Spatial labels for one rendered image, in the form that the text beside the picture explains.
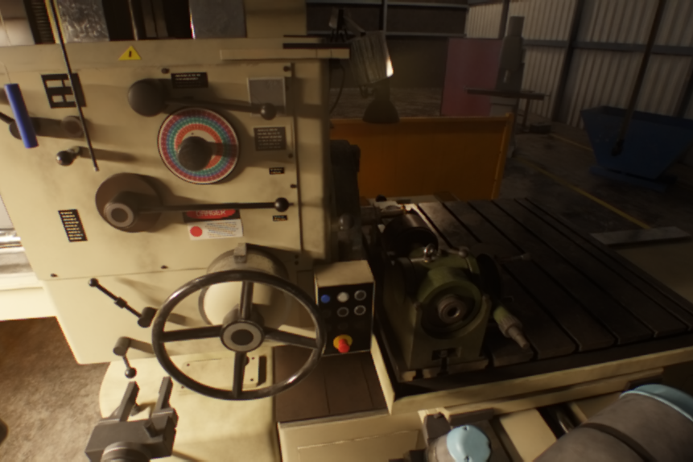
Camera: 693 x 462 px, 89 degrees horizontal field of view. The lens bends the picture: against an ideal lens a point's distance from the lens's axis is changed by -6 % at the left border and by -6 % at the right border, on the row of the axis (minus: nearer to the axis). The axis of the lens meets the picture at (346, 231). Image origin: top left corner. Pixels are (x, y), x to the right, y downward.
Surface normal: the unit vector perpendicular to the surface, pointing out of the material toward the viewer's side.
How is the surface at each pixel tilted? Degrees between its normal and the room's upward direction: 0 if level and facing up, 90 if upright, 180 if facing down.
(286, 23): 90
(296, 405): 0
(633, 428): 15
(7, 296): 90
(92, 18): 90
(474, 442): 25
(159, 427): 4
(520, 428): 0
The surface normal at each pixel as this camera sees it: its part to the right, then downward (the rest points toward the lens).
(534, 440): 0.01, -0.88
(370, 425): 0.17, 0.46
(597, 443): -0.32, -0.92
